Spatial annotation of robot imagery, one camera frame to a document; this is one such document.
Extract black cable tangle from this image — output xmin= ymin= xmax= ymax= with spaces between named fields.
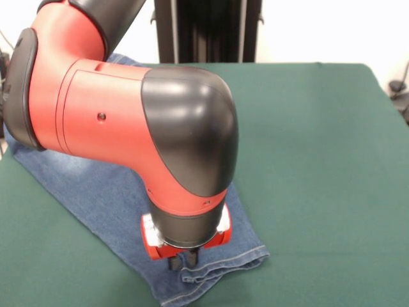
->
xmin=0 ymin=47 xmax=11 ymax=106

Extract blue denim jeans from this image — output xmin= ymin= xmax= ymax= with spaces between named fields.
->
xmin=3 ymin=52 xmax=271 ymax=307

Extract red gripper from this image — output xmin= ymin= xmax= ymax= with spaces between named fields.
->
xmin=140 ymin=204 xmax=233 ymax=271

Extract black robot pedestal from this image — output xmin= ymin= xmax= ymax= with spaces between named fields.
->
xmin=150 ymin=0 xmax=266 ymax=64

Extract dark green table cloth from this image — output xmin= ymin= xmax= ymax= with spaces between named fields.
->
xmin=0 ymin=63 xmax=409 ymax=307

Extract dark grey stand foot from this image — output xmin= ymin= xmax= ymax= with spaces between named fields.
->
xmin=388 ymin=79 xmax=409 ymax=126

